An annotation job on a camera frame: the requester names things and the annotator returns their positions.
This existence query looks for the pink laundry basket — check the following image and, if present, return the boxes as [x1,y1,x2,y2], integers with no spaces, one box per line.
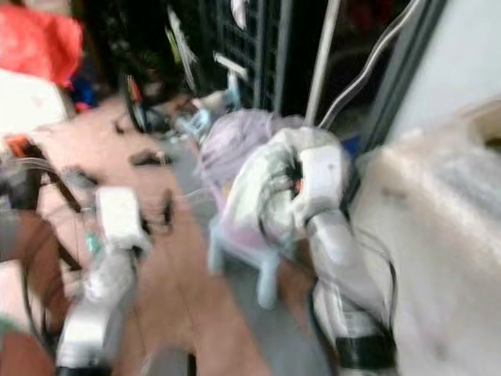
[214,186,284,253]

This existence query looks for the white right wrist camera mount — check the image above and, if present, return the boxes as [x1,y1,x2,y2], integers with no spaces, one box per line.
[293,146,350,226]

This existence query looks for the small black floor object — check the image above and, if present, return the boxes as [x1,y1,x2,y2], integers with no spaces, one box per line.
[129,149,174,168]

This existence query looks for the grey hose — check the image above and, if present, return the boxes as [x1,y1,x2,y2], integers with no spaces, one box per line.
[316,0,425,128]

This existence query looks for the grey door frame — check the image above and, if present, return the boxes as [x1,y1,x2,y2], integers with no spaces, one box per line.
[360,0,449,151]

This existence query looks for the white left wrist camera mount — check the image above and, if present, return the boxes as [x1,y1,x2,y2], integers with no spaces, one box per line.
[96,186,148,250]

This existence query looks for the light blue container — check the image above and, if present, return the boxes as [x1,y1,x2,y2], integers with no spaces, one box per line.
[175,107,214,142]

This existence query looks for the white box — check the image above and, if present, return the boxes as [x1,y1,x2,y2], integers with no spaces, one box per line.
[0,69,77,140]

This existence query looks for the purple garment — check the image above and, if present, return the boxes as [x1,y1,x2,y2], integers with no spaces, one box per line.
[197,109,306,190]

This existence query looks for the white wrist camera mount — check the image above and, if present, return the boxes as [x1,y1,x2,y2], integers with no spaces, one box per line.
[293,146,350,226]
[96,186,148,250]

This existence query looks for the black red tool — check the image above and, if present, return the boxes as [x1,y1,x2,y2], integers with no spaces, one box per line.
[123,74,175,134]

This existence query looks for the light blue plastic stool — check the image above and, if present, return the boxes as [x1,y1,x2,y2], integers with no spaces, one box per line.
[207,218,284,311]

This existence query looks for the black plastic crate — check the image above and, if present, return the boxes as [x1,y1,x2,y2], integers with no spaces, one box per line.
[164,0,284,110]

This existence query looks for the red plastic bag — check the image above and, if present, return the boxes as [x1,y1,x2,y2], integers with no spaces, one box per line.
[0,4,85,89]

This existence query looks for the pale green white garment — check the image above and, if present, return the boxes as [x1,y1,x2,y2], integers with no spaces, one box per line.
[222,128,342,245]

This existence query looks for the white pole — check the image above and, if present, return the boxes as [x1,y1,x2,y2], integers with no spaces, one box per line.
[305,0,343,126]

